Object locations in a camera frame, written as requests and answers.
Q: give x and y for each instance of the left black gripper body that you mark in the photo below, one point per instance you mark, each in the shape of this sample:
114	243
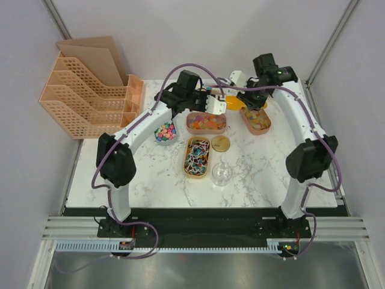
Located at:
197	101

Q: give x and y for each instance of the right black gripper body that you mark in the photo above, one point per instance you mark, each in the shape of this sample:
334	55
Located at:
255	99

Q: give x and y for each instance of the pink tray of gummy candies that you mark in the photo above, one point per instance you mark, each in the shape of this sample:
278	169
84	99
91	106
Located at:
204	123

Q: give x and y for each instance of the clear glass jar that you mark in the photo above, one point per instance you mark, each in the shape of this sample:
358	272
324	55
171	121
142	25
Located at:
221	174

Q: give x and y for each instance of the yellow plastic scoop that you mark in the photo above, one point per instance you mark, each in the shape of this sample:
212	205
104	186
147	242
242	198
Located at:
234	104

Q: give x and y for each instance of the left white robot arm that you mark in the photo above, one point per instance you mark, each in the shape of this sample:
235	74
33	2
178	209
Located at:
115	165

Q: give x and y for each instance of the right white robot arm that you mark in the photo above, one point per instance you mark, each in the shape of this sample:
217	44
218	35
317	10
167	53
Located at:
314	149

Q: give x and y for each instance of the grey tray of colourful candies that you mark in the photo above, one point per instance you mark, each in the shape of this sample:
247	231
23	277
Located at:
166	134

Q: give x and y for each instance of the round gold jar lid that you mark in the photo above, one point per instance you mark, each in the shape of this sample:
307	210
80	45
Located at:
220	143

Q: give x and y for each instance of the tan tray of lollipops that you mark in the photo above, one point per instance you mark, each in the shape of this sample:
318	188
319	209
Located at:
197	157

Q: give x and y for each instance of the peach mesh file organizer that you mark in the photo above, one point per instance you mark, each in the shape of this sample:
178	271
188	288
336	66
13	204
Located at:
89	91

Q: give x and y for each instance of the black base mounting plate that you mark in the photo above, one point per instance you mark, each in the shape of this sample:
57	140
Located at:
143	214

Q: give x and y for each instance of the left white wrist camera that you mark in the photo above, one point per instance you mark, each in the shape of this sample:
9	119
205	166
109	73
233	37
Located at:
215	104

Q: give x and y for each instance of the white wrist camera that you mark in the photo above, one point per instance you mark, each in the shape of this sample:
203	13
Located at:
215	104
238	78

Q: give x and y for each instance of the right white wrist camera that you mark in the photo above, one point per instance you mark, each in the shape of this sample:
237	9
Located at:
238	78

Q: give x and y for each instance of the aluminium frame rail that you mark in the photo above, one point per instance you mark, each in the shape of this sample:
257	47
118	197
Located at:
260	228

